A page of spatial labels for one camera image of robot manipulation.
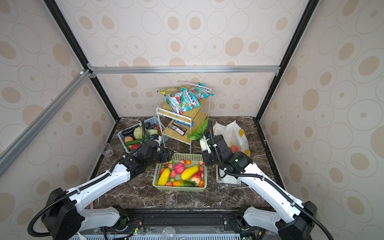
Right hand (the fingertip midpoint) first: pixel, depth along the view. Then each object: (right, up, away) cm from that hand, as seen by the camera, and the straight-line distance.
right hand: (206, 152), depth 75 cm
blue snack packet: (-11, +15, -1) cm, 18 cm away
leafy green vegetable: (-4, +9, -7) cm, 12 cm away
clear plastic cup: (-66, -2, +25) cm, 70 cm away
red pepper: (-45, 0, +21) cm, 50 cm away
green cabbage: (-43, +10, +22) cm, 49 cm away
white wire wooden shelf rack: (-4, +19, +3) cm, 20 cm away
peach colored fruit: (-50, +6, +23) cm, 56 cm away
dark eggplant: (-51, +10, +25) cm, 58 cm away
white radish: (-2, +5, -5) cm, 7 cm away
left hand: (-17, 0, +5) cm, 18 cm away
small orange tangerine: (-10, -9, +19) cm, 23 cm away
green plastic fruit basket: (-12, -13, +11) cm, 21 cm away
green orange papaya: (-12, -18, +7) cm, 23 cm away
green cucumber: (-46, +3, +22) cm, 51 cm away
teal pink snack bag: (-2, +33, +10) cm, 35 cm away
